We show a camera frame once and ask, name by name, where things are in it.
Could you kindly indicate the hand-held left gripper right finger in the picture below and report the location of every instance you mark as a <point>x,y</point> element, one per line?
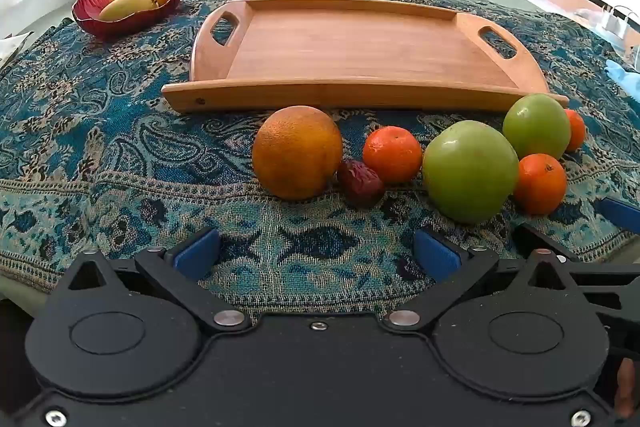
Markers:
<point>435,255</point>

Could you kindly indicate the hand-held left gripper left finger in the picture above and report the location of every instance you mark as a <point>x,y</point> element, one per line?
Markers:
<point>197,253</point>

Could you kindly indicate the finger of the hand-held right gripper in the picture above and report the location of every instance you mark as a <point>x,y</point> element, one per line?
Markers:
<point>595,269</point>
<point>620,213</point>

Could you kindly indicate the small mandarin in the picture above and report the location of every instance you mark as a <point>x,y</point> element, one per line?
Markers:
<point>541,184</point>
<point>392,154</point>
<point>576,130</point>

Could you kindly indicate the green apple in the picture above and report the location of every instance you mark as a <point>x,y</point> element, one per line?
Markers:
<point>535,127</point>
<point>470,172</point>

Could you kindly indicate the large orange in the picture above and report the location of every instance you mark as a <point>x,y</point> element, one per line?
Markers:
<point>297,152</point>

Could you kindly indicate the person's right hand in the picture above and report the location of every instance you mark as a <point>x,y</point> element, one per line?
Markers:
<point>626,387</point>

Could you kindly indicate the dried red date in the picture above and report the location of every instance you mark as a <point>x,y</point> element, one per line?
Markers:
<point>361,184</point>

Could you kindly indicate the light blue cloth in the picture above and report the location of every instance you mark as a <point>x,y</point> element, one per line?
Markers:
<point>625,79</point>

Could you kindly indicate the blue patterned blanket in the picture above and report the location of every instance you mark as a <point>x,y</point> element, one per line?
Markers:
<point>115,147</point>

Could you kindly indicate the red scalloped bowl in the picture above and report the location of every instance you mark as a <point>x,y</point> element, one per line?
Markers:
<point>125,27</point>

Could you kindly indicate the yellow mango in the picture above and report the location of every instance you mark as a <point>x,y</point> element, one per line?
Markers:
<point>127,6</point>

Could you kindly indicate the white paper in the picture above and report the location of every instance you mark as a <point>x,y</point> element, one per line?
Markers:
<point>12,49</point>

